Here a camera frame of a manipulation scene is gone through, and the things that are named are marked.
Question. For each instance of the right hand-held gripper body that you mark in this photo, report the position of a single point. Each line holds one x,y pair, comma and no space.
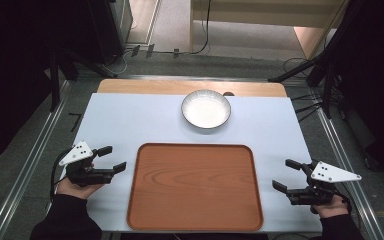
316,193

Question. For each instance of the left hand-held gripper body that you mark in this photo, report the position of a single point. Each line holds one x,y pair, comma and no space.
80,173

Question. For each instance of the person's left hand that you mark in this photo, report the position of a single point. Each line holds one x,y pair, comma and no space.
75,190

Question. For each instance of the person's right hand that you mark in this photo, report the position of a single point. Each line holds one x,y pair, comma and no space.
331,209

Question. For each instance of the white table cover sheet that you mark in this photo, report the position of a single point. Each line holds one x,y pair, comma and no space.
130,123

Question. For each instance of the brown wooden tray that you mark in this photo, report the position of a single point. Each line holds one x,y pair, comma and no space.
195,188

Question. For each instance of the black stand legs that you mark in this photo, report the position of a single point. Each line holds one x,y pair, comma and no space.
56,83
323,70

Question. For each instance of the white bowl with dark rim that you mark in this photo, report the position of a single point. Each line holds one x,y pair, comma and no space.
206,109

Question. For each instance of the dark cabinet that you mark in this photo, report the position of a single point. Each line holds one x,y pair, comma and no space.
113,26

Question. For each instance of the light wooden shelf unit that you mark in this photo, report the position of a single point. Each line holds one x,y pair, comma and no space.
256,15

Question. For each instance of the metal floor rail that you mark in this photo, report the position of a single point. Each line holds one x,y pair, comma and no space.
343,160
30,166

